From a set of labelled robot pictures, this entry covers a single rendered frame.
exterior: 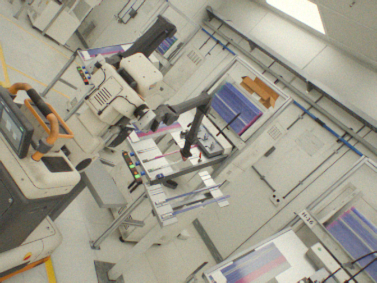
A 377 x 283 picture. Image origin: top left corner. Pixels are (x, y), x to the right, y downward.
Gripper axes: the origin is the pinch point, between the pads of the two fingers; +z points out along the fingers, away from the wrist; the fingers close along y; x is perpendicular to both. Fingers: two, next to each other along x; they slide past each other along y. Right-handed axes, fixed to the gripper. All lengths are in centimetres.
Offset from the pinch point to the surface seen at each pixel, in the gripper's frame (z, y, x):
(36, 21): 65, 460, 46
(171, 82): 16, 135, -60
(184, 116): -1, 51, -28
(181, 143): 0.2, 18.6, -7.5
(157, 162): 1.7, 6.1, 21.2
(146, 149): 1.8, 22.6, 23.2
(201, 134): -6.7, 16.9, -25.6
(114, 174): 57, 52, 40
